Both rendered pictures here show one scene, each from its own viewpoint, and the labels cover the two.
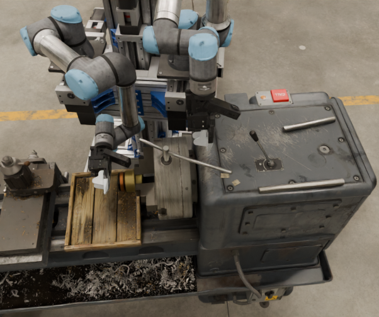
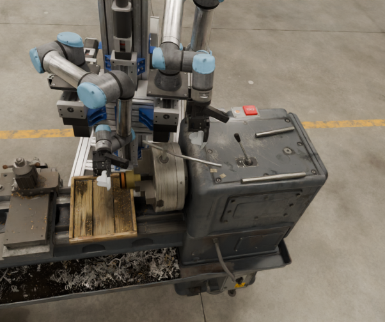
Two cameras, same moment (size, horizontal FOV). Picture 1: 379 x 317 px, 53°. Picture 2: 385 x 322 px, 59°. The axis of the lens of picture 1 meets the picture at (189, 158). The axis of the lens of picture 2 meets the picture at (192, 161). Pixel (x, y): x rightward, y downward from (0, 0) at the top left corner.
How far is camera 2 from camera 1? 0.25 m
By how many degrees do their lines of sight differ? 10
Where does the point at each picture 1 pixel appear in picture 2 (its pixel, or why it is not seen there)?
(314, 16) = (258, 57)
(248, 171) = (231, 167)
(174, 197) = (170, 190)
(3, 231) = (13, 226)
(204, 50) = (206, 66)
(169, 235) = (160, 227)
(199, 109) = (197, 114)
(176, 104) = (163, 118)
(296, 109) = (264, 121)
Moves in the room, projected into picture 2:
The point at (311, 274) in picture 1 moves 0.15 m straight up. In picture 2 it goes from (274, 260) to (282, 248)
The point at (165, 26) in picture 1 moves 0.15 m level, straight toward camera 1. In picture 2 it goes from (171, 47) to (176, 73)
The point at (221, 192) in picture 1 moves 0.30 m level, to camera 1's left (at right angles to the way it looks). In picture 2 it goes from (212, 183) to (135, 184)
